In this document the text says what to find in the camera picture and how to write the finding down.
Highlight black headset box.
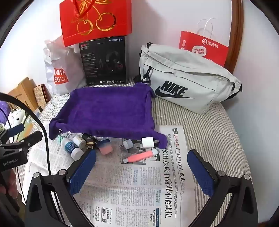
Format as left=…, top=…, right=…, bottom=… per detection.
left=79, top=36, right=127, bottom=85

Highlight black cable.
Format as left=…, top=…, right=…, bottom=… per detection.
left=0, top=92, right=53, bottom=176

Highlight small white bottle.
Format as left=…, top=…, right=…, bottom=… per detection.
left=122, top=139, right=134, bottom=150

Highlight newspaper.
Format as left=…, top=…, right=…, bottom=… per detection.
left=24, top=125, right=198, bottom=227

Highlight wooden bedside table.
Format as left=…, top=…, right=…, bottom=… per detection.
left=7, top=76, right=42, bottom=114

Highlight pink jar blue lid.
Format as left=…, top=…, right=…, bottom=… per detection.
left=97, top=140, right=114, bottom=155

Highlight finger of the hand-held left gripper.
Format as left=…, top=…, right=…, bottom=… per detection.
left=4, top=130, right=43, bottom=153
left=0, top=124, right=25, bottom=144

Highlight pink pen white cap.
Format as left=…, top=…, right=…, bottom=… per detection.
left=122, top=149, right=159, bottom=164

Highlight red paper bag white handles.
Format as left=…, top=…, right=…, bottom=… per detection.
left=179, top=18, right=230, bottom=68

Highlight grey waist bag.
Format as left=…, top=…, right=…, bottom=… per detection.
left=133, top=42, right=243, bottom=114

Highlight purple towel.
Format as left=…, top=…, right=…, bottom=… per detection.
left=48, top=82, right=167, bottom=150

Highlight small clear cup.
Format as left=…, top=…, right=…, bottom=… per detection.
left=119, top=146, right=131, bottom=158

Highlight white charger cube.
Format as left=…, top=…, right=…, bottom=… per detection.
left=141, top=137, right=156, bottom=148

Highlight patterned brown book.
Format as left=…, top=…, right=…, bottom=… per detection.
left=33, top=84, right=49, bottom=107

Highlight white plastic shopping bag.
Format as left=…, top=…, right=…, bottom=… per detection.
left=43, top=36, right=88, bottom=95

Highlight person's left hand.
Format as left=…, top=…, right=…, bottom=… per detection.
left=0, top=172, right=17, bottom=196

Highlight curved wooden frame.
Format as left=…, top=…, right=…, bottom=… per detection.
left=224, top=0, right=244, bottom=75

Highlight mint green binder clip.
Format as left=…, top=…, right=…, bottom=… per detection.
left=58, top=129, right=72, bottom=144

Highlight blue and white bottle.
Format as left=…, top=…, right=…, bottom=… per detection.
left=62, top=138, right=84, bottom=160

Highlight white floral cloth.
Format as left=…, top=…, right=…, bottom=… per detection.
left=4, top=109, right=28, bottom=129

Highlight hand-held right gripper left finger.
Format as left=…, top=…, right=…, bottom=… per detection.
left=25, top=149, right=97, bottom=227

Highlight red gift bag gold print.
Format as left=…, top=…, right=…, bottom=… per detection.
left=59, top=0, right=133, bottom=47

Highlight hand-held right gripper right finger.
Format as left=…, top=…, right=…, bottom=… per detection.
left=187, top=149, right=265, bottom=227

